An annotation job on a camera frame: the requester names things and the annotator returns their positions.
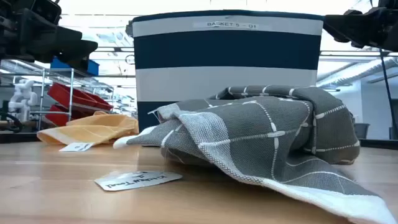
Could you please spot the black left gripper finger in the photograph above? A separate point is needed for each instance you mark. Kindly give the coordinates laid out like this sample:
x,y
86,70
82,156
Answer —
x,y
77,48
74,63

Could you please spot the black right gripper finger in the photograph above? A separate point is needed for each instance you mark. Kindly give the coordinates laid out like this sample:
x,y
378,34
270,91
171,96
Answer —
x,y
348,28

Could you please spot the orange checked kitchen towel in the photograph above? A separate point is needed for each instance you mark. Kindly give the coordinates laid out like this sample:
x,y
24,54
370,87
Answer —
x,y
93,127

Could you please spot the navy white striped fabric basket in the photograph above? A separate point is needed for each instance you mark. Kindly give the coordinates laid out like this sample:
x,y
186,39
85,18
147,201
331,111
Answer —
x,y
227,49

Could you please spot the grey checked kitchen towel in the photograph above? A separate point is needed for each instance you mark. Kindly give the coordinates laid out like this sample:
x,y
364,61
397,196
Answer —
x,y
248,137

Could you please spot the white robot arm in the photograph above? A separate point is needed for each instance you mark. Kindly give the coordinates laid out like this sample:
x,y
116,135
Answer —
x,y
22,99

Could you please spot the blue plastic bin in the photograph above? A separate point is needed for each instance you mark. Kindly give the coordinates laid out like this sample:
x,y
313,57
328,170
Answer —
x,y
93,67

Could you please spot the red plastic bin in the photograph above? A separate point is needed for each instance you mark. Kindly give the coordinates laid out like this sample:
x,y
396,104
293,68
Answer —
x,y
59,116
77,96

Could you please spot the black hanging loop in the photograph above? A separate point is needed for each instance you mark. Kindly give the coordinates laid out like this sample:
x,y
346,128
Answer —
x,y
130,59

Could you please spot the thin black pole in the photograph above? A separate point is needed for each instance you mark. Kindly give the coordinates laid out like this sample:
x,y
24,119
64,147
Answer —
x,y
387,87

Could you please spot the grey bucket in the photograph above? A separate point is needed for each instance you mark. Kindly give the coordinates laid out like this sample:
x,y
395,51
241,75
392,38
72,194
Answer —
x,y
362,130

